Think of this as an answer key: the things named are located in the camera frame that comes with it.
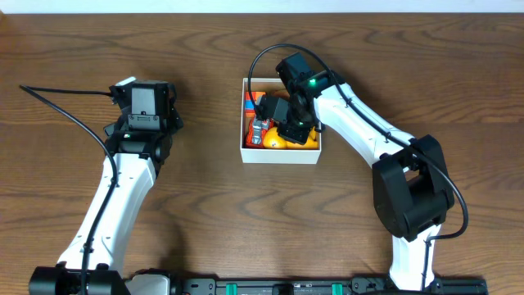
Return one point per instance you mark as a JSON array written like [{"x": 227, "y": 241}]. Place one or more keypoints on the colourful puzzle cube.
[{"x": 251, "y": 99}]

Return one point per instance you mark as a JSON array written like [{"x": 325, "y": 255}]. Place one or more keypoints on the red toy truck grey crane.
[{"x": 257, "y": 129}]

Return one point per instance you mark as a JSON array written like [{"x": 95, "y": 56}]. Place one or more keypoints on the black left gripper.
[{"x": 175, "y": 119}]

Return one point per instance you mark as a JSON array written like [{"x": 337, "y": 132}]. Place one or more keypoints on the orange rubber animal toy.
[{"x": 272, "y": 140}]

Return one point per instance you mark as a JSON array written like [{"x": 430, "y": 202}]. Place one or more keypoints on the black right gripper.
[{"x": 287, "y": 131}]

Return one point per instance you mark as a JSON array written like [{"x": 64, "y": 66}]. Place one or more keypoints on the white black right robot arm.
[{"x": 412, "y": 191}]

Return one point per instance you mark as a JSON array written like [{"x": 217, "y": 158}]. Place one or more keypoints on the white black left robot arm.
[{"x": 136, "y": 146}]

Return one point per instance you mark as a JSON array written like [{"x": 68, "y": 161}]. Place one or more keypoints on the beige cardboard box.
[{"x": 271, "y": 156}]

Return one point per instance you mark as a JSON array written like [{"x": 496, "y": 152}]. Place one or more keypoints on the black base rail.
[{"x": 327, "y": 287}]

